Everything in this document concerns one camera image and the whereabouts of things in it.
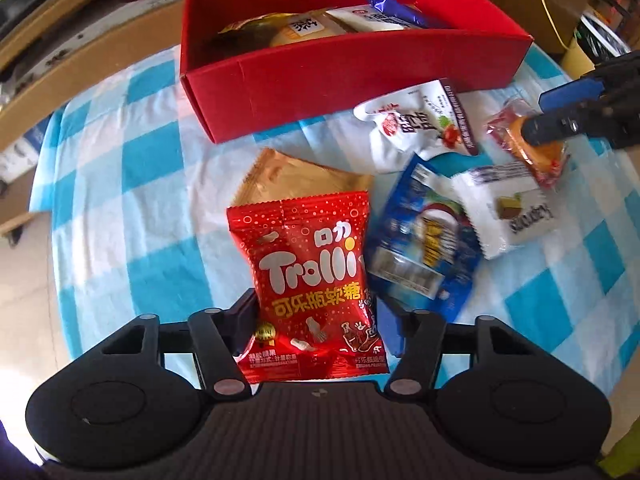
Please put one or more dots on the yellow peach snack packet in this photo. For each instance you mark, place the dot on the yellow peach snack packet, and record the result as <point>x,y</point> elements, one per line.
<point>250,25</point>

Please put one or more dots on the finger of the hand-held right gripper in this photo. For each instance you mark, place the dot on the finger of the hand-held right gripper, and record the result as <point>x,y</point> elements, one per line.
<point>547,129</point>
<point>570,94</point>

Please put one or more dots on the blue snack packet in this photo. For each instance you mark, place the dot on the blue snack packet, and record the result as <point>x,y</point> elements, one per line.
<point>425,240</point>

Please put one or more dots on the white packet with red print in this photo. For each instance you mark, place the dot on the white packet with red print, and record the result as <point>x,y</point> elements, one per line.
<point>395,145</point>

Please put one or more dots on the red clear pastry packet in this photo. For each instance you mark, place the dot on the red clear pastry packet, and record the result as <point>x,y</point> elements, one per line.
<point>542,160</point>

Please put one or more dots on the red gummy candy packet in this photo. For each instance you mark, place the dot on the red gummy candy packet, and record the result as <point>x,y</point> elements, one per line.
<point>310,270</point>

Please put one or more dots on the tan snack packet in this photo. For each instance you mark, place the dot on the tan snack packet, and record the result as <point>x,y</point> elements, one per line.
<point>300,180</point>

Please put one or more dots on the clear steamed cake packet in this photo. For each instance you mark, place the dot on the clear steamed cake packet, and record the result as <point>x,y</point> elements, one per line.
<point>305,27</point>

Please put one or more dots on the white wafer packet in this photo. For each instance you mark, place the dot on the white wafer packet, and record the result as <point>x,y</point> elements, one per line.
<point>520,215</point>

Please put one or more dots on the purple snack packet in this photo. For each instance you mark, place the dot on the purple snack packet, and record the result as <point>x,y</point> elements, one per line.
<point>395,7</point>

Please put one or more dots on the red cardboard box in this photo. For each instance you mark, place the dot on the red cardboard box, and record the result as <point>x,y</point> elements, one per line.
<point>350,75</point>

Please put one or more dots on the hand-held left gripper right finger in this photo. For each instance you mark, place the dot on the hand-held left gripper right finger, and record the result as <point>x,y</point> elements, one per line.
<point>390,330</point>

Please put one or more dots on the blue white checked tablecloth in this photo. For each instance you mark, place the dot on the blue white checked tablecloth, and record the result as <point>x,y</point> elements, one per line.
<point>125,185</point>

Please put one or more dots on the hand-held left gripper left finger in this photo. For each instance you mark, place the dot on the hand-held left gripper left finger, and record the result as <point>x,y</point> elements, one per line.
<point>240,320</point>

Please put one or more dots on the white spicy strip packet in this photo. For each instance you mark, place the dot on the white spicy strip packet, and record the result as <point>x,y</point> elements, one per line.
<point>370,20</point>

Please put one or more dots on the wooden TV stand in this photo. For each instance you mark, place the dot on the wooden TV stand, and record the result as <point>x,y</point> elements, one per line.
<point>100,45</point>

